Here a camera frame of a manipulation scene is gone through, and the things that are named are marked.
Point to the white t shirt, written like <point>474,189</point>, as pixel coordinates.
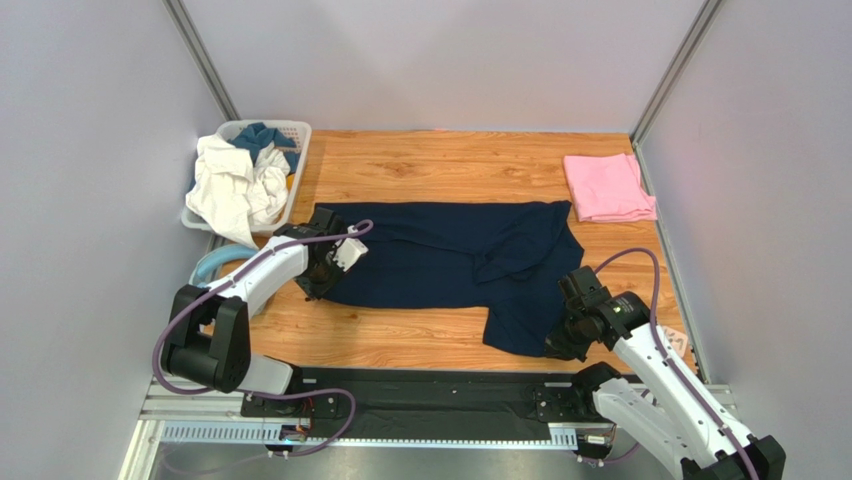
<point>232,192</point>

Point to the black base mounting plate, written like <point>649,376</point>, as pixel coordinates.
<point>398,404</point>

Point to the aluminium front rail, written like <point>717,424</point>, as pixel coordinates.
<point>215,418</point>

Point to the folded pink t shirt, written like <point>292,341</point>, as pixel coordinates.
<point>608,189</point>

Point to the blue t shirt in basket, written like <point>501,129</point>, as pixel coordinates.
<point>257,136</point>

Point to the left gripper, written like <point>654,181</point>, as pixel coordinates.
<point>315,290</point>

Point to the light blue headphones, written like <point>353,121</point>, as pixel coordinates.
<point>214,260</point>

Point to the navy blue t shirt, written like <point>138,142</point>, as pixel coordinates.
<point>506,257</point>

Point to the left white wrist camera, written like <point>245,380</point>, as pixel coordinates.
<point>347,252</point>

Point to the white laundry basket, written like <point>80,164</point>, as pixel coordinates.
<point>301,132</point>

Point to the pink cube power socket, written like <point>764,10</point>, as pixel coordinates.
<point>678,340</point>

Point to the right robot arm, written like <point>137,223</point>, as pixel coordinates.
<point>680,422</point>

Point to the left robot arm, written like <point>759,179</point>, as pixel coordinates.
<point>206,346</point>

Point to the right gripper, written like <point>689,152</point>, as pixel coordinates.
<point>568,335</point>

